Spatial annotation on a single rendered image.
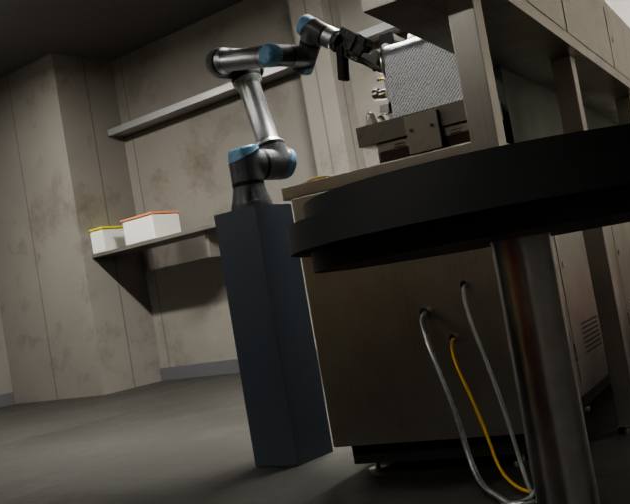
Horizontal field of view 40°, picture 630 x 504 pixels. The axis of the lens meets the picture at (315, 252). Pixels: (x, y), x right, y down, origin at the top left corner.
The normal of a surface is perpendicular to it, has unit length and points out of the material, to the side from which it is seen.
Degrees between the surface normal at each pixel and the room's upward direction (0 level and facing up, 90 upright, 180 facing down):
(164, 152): 90
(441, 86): 90
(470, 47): 90
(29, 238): 90
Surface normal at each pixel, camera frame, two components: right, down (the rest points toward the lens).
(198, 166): -0.60, 0.07
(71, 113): 0.78, -0.16
